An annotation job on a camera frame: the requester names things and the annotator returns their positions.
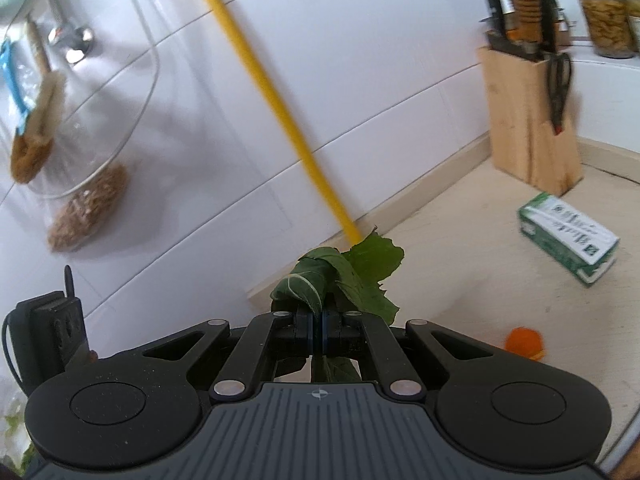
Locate black kitchen scissors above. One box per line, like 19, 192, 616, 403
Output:
545, 52, 573, 136

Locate yellow pipe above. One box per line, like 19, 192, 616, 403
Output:
177, 0, 363, 246

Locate white green milk carton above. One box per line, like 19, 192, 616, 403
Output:
517, 191, 621, 287

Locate wooden handled knife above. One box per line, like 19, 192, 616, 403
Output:
505, 0, 543, 56

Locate orange peel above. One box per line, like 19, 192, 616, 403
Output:
504, 326, 547, 362

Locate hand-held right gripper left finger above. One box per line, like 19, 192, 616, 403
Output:
120, 307, 318, 403

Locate brown scrubbing brush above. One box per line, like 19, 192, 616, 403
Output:
10, 20, 68, 186

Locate wooden knife block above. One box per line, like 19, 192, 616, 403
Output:
475, 45, 585, 198

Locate black handled knife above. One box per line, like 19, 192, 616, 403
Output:
479, 0, 506, 46
535, 0, 571, 53

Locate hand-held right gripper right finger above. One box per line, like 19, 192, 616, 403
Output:
321, 309, 512, 403

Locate metal wall hook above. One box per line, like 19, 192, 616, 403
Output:
46, 24, 95, 66

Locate blue plastic handle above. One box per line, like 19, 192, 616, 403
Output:
0, 40, 32, 137

